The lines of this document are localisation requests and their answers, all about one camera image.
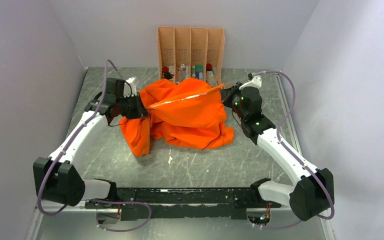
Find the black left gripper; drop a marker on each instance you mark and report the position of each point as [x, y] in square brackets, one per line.
[140, 112]

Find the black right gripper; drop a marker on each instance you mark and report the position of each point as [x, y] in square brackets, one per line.
[227, 93]

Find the orange jacket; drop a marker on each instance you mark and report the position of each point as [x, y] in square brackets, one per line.
[189, 114]

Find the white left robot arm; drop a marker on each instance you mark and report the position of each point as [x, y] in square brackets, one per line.
[56, 178]

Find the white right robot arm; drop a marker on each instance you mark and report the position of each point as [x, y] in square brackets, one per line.
[311, 191]

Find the grey rectangular box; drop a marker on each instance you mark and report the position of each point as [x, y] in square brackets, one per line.
[211, 79]

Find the red round cap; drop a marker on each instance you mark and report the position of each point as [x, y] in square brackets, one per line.
[208, 67]

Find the green capped bottle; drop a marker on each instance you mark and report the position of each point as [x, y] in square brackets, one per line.
[199, 69]

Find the tan perforated organizer rack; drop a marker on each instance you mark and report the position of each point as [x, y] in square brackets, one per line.
[181, 48]

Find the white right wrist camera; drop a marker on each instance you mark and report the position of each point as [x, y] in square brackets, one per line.
[255, 82]

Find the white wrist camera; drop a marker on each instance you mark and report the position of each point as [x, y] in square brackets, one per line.
[133, 81]
[255, 82]

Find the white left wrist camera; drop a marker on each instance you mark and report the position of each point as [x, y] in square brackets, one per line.
[133, 81]

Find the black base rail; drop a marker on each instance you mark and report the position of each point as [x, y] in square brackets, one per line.
[236, 203]

